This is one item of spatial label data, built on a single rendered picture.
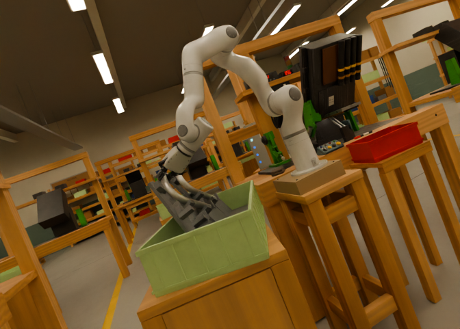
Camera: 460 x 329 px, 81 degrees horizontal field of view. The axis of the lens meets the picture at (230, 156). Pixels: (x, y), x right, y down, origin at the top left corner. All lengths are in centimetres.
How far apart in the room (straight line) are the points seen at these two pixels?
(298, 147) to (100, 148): 1093
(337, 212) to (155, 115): 1105
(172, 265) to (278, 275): 35
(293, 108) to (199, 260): 78
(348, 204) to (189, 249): 77
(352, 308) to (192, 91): 117
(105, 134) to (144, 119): 164
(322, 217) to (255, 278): 46
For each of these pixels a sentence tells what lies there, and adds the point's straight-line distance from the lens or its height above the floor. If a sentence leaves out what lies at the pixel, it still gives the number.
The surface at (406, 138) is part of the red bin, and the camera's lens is 175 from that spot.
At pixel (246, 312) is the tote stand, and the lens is 102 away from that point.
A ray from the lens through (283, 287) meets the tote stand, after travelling 100.
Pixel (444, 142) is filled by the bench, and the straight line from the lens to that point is 246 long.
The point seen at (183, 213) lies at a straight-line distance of 101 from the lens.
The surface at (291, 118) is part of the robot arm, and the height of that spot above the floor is 118.
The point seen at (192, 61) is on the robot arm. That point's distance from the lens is 123.
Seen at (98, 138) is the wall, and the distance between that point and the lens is 1198.
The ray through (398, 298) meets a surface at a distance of 161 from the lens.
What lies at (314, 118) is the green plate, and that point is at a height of 113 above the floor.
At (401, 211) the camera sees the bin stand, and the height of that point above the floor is 52.
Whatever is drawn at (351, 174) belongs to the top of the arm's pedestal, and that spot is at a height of 85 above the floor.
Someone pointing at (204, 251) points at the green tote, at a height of 88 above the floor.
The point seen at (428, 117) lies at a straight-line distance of 237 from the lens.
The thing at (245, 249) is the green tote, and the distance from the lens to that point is 92.
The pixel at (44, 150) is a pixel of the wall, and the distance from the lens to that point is 1236.
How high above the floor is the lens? 116
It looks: 2 degrees down
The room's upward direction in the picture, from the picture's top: 22 degrees counter-clockwise
